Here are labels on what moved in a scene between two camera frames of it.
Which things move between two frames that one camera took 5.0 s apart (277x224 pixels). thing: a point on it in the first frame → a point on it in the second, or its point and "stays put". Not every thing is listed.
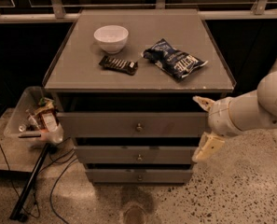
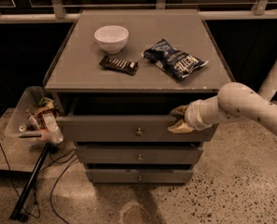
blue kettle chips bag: (172, 61) stays put
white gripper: (218, 117) → (192, 116)
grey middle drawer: (137, 155) stays put
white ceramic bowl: (113, 38) stays put
